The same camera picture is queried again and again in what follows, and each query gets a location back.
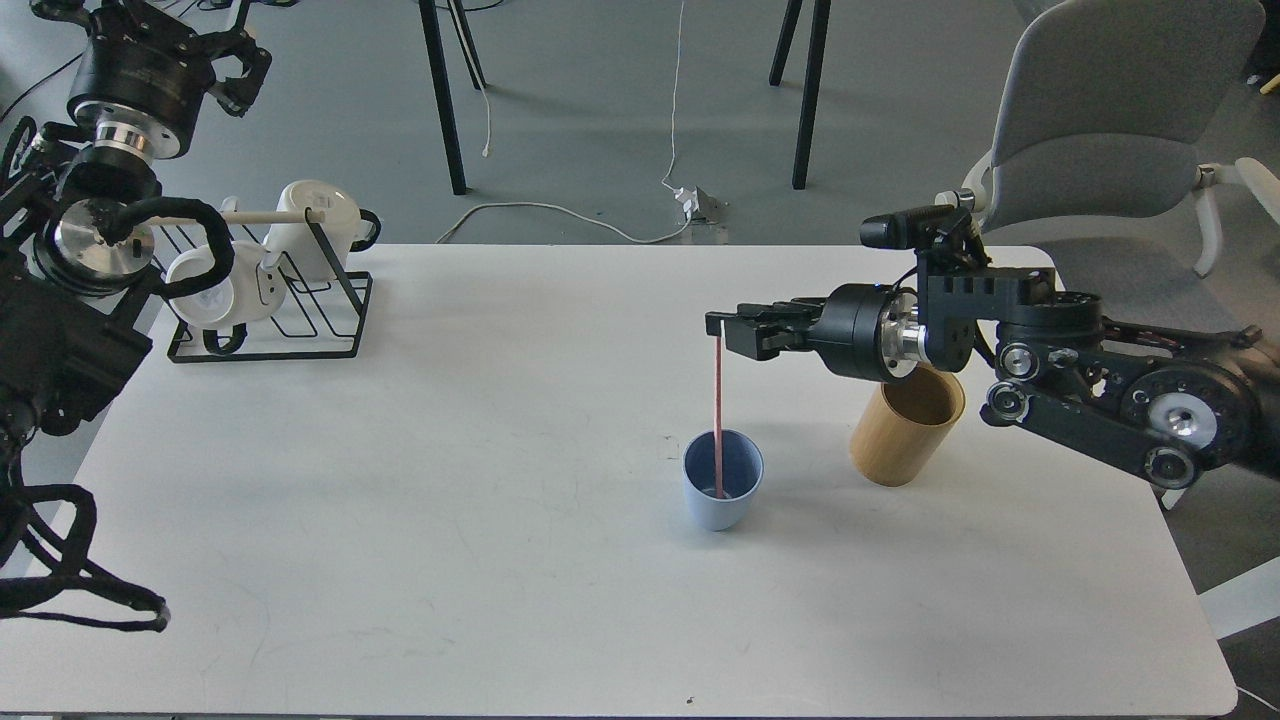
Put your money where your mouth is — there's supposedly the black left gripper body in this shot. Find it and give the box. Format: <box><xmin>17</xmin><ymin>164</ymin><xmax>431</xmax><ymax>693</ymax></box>
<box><xmin>67</xmin><ymin>1</ymin><xmax>215</xmax><ymax>159</ymax></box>

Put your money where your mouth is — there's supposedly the black table leg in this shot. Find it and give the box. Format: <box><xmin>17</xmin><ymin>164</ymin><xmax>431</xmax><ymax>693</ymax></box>
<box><xmin>417</xmin><ymin>1</ymin><xmax>486</xmax><ymax>196</ymax></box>
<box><xmin>768</xmin><ymin>1</ymin><xmax>833</xmax><ymax>191</ymax></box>

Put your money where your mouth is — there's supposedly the grey office chair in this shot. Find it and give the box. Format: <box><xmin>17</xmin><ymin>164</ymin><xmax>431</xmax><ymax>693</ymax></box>
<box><xmin>934</xmin><ymin>1</ymin><xmax>1277</xmax><ymax>275</ymax></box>

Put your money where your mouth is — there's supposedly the white mug front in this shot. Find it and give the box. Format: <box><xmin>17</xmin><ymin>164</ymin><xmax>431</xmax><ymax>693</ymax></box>
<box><xmin>169</xmin><ymin>240</ymin><xmax>285</xmax><ymax>331</ymax></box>

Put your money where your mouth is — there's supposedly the white plug adapter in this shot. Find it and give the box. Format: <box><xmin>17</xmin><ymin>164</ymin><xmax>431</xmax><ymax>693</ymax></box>
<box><xmin>673</xmin><ymin>186</ymin><xmax>723</xmax><ymax>225</ymax></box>

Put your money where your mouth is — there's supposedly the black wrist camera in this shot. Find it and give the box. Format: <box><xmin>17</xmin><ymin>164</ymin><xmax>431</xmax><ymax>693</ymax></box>
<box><xmin>858</xmin><ymin>204</ymin><xmax>974</xmax><ymax>251</ymax></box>

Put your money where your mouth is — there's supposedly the black table leg right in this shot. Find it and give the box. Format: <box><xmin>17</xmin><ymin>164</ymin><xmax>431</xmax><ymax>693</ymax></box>
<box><xmin>768</xmin><ymin>1</ymin><xmax>833</xmax><ymax>191</ymax></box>

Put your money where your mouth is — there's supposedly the pink chopstick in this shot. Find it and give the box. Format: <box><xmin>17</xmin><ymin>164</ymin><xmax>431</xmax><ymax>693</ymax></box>
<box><xmin>712</xmin><ymin>334</ymin><xmax>724</xmax><ymax>500</ymax></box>

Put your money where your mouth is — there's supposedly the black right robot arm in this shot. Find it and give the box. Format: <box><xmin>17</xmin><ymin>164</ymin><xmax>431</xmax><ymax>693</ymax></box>
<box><xmin>705</xmin><ymin>266</ymin><xmax>1279</xmax><ymax>489</ymax></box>

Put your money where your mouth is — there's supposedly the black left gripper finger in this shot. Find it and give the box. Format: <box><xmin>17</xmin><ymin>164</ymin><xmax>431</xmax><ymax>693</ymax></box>
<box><xmin>207</xmin><ymin>45</ymin><xmax>273</xmax><ymax>117</ymax></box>
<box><xmin>189</xmin><ymin>0</ymin><xmax>262</xmax><ymax>46</ymax></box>

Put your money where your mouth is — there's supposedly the blue plastic cup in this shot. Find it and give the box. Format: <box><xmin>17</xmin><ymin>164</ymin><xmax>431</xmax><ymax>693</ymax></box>
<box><xmin>682</xmin><ymin>429</ymin><xmax>764</xmax><ymax>530</ymax></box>

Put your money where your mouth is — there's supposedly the black wire mug rack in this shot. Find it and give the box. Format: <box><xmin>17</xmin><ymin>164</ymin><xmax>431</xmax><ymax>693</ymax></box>
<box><xmin>150</xmin><ymin>210</ymin><xmax>374</xmax><ymax>363</ymax></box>

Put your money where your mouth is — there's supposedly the white mug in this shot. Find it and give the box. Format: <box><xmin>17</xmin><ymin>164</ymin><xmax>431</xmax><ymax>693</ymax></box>
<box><xmin>262</xmin><ymin>181</ymin><xmax>362</xmax><ymax>284</ymax></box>
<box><xmin>169</xmin><ymin>240</ymin><xmax>285</xmax><ymax>331</ymax></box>

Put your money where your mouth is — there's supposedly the white power cable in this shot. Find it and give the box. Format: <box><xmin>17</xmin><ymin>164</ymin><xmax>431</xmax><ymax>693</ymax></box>
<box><xmin>436</xmin><ymin>0</ymin><xmax>692</xmax><ymax>246</ymax></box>

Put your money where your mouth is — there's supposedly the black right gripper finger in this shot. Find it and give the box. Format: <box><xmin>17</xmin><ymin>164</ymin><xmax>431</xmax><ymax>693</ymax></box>
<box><xmin>722</xmin><ymin>328</ymin><xmax>815</xmax><ymax>361</ymax></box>
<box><xmin>705</xmin><ymin>300</ymin><xmax>826</xmax><ymax>334</ymax></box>

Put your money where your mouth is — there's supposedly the white mug rear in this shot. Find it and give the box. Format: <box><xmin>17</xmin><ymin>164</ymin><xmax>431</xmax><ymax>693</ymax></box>
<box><xmin>262</xmin><ymin>181</ymin><xmax>362</xmax><ymax>284</ymax></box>

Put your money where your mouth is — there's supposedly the black table leg left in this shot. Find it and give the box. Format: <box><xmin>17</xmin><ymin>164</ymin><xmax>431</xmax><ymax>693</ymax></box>
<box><xmin>417</xmin><ymin>1</ymin><xmax>486</xmax><ymax>196</ymax></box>

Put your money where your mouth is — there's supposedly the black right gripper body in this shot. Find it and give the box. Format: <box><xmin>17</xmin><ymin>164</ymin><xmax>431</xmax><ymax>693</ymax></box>
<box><xmin>808</xmin><ymin>284</ymin><xmax>919</xmax><ymax>383</ymax></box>

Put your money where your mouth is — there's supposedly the bamboo cylindrical holder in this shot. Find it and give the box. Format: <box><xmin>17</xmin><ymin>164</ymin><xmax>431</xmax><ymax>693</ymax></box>
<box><xmin>849</xmin><ymin>365</ymin><xmax>966</xmax><ymax>487</ymax></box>

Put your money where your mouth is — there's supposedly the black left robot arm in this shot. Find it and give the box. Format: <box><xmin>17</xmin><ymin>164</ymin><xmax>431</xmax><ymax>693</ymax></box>
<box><xmin>1</xmin><ymin>1</ymin><xmax>271</xmax><ymax>632</ymax></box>

